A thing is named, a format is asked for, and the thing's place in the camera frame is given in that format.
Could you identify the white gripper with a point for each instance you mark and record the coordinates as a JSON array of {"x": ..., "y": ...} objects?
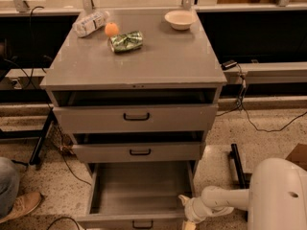
[{"x": 192, "y": 209}]

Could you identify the clear plastic water bottle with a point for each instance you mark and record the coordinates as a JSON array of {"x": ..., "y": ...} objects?
[{"x": 91, "y": 23}]

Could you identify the brown cardboard box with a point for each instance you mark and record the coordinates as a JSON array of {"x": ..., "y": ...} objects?
[{"x": 298, "y": 156}]

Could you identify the white paper bowl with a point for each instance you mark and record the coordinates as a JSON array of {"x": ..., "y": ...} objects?
[{"x": 180, "y": 20}]

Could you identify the small black power adapter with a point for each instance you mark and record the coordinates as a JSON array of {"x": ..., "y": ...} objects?
[{"x": 229, "y": 64}]

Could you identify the grey middle drawer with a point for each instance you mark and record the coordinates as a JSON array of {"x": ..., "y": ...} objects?
[{"x": 112, "y": 153}]

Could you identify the orange fruit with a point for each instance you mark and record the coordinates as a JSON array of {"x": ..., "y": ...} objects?
[{"x": 111, "y": 29}]

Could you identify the black metal floor bar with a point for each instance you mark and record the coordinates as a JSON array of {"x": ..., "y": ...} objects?
[{"x": 243, "y": 182}]

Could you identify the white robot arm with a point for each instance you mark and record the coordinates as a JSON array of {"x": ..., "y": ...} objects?
[{"x": 276, "y": 199}]

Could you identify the black table leg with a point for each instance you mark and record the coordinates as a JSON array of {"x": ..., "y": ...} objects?
[{"x": 35, "y": 160}]

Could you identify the grey top drawer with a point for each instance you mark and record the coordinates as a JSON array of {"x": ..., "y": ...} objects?
[{"x": 140, "y": 118}]

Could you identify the grey drawer cabinet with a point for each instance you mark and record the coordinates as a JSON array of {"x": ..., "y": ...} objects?
[{"x": 171, "y": 68}]

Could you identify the grey bottom drawer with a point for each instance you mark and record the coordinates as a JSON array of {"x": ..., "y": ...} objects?
[{"x": 138, "y": 195}]

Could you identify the green crushed can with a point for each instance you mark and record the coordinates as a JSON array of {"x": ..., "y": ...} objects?
[{"x": 122, "y": 43}]

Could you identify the grey drawer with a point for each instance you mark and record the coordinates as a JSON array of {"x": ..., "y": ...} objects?
[
  {"x": 140, "y": 118},
  {"x": 138, "y": 195},
  {"x": 112, "y": 153}
]

